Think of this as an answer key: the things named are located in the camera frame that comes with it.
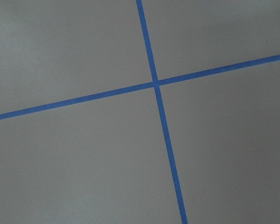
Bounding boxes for blue tape grid lines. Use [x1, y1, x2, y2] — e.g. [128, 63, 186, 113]
[0, 0, 280, 224]

